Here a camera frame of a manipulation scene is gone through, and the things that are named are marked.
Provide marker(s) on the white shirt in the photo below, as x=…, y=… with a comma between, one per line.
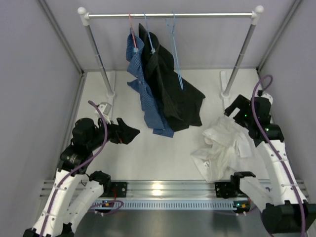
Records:
x=227, y=149

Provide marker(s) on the blue checkered shirt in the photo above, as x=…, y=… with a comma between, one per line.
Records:
x=152, y=115

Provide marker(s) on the white clothes rack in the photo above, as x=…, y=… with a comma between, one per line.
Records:
x=225, y=84

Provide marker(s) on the empty light blue wire hanger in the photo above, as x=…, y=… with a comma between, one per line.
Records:
x=171, y=33

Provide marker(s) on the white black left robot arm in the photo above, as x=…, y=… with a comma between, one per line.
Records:
x=63, y=213

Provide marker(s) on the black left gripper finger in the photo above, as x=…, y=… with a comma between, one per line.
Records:
x=125, y=129
x=127, y=138

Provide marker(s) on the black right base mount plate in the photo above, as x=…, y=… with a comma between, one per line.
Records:
x=224, y=190

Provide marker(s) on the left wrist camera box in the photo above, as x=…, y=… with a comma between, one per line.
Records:
x=105, y=109

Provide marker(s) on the grey aluminium frame profile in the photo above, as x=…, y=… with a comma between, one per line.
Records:
x=44, y=6

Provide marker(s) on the white slotted cable duct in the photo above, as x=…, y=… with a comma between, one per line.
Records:
x=215, y=204

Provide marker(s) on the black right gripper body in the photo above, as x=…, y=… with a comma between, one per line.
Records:
x=243, y=106

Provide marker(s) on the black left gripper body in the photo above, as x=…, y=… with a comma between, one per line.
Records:
x=113, y=135

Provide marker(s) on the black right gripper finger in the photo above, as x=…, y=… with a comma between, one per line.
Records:
x=242, y=120
x=235, y=104

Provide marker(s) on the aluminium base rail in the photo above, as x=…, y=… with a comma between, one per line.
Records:
x=170, y=189

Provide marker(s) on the light blue hanger under dark shirt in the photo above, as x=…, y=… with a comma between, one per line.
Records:
x=153, y=50

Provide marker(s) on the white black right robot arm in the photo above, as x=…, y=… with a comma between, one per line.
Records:
x=284, y=208

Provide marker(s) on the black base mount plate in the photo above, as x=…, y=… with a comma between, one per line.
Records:
x=118, y=189
x=224, y=190

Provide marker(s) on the dark striped shirt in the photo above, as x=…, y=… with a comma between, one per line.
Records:
x=181, y=108

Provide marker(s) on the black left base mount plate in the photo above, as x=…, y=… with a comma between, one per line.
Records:
x=118, y=189

